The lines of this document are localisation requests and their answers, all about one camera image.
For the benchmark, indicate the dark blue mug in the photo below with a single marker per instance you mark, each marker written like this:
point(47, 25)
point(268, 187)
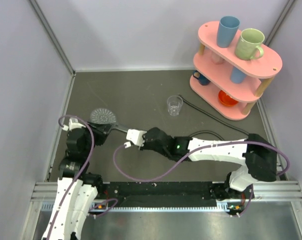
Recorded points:
point(204, 81)

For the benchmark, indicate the pink three-tier shelf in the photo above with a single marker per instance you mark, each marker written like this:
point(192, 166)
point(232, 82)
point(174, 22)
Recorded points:
point(260, 73)

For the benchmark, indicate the aluminium rail frame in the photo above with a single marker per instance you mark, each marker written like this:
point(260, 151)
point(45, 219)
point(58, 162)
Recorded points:
point(190, 211)

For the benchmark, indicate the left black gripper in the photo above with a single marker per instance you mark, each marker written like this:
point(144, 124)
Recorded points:
point(105, 128)

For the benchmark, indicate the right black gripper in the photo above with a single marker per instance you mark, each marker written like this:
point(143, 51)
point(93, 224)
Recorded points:
point(145, 146)

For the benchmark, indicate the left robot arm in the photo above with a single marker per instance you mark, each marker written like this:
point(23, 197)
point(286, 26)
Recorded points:
point(71, 180)

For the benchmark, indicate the blue cup middle shelf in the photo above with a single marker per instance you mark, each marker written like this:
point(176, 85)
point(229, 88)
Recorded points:
point(237, 76)

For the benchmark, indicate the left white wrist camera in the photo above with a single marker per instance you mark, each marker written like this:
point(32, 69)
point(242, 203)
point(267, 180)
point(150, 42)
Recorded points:
point(73, 123)

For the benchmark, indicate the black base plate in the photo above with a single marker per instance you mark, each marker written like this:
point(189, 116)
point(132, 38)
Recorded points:
point(161, 194)

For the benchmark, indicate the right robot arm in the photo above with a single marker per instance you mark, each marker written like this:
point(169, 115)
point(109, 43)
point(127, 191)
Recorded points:
point(255, 156)

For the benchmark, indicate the blue tumbler on top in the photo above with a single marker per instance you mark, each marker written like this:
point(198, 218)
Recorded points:
point(227, 29)

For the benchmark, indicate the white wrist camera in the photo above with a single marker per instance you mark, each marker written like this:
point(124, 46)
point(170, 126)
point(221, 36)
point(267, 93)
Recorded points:
point(134, 137)
point(73, 123)

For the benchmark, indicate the orange bowl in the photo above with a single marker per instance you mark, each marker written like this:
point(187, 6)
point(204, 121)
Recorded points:
point(226, 100)

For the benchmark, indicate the grey shower head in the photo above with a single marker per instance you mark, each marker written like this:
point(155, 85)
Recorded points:
point(105, 116)

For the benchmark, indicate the pink cup middle shelf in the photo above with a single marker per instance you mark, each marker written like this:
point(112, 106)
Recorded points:
point(216, 59)

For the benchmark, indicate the clear plastic cup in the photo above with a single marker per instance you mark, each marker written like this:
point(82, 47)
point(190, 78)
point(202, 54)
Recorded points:
point(174, 105)

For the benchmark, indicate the green mug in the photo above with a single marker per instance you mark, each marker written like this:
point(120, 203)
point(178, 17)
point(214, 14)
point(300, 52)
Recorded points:
point(249, 45)

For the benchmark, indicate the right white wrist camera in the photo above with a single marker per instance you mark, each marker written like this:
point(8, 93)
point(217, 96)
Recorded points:
point(134, 137)

